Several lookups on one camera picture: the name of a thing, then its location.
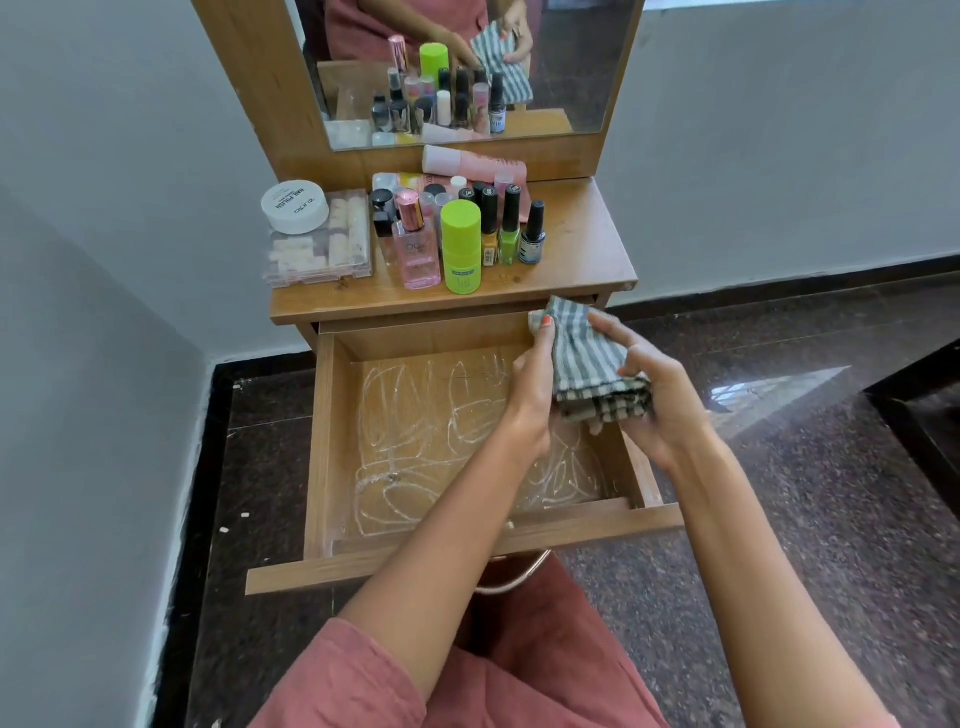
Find person's right forearm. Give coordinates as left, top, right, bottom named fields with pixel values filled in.
left=671, top=442, right=890, bottom=728

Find person's left pink sleeve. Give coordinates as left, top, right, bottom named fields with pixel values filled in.
left=247, top=616, right=429, bottom=728

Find pink perfume bottle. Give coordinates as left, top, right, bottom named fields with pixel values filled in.
left=391, top=188, right=442, bottom=292

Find wooden dressing table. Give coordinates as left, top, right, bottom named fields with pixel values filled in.
left=191, top=0, right=648, bottom=350

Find green nail polish bottle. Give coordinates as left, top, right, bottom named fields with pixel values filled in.
left=497, top=183, right=523, bottom=267

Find person's right hand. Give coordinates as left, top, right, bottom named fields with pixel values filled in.
left=587, top=309, right=718, bottom=475

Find wooden drawer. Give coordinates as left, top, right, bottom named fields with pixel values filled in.
left=245, top=303, right=685, bottom=598

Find person's legs pink trousers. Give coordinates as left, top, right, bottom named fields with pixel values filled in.
left=423, top=554, right=673, bottom=728

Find dressing table mirror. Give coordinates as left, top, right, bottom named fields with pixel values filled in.
left=292, top=0, right=646, bottom=154

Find clear box of beige tubes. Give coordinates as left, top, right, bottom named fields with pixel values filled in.
left=262, top=188, right=375, bottom=289

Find person's left forearm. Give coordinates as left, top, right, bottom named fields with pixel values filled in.
left=341, top=442, right=553, bottom=703

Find green striped cloth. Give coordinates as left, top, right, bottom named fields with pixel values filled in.
left=528, top=294, right=654, bottom=427

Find black furniture base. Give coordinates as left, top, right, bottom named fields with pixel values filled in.
left=862, top=359, right=960, bottom=519

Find lime green bottle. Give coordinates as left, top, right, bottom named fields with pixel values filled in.
left=440, top=199, right=484, bottom=296

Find yellow nail polish bottle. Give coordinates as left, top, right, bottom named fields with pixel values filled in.
left=479, top=185, right=501, bottom=269

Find pink tube white cap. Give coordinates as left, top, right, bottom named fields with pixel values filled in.
left=421, top=143, right=529, bottom=187

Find white round jar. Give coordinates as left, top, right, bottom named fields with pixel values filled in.
left=260, top=179, right=331, bottom=236

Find white label nail polish bottle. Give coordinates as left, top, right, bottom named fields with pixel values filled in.
left=517, top=199, right=547, bottom=266

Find person's left hand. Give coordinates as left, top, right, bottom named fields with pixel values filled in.
left=500, top=317, right=561, bottom=460

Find cluster of small cosmetic bottles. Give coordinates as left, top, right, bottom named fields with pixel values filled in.
left=369, top=173, right=519, bottom=249

